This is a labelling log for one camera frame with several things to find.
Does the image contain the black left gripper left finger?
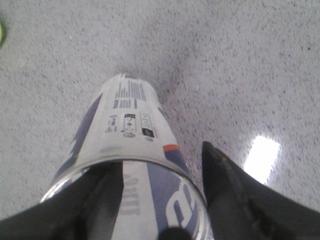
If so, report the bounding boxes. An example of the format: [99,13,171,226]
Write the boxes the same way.
[0,162,124,240]

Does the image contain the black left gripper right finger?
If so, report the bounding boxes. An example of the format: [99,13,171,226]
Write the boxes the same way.
[201,141,320,240]

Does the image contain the white blue tennis ball can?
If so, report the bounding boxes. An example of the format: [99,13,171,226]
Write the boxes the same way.
[42,73,213,240]

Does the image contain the tennis ball far right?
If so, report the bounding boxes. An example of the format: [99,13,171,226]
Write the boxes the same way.
[0,22,6,48]

